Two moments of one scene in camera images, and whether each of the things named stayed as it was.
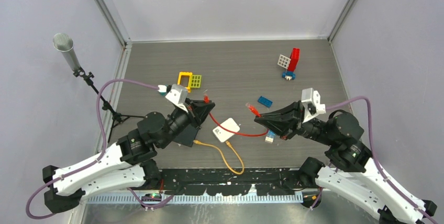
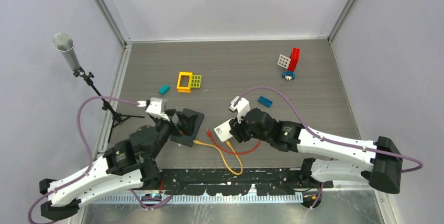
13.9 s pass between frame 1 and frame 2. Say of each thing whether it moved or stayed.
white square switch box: stayed
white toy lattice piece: stayed
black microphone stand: stayed
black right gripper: moved
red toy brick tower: stayed
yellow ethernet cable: stayed
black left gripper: moved
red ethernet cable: moved
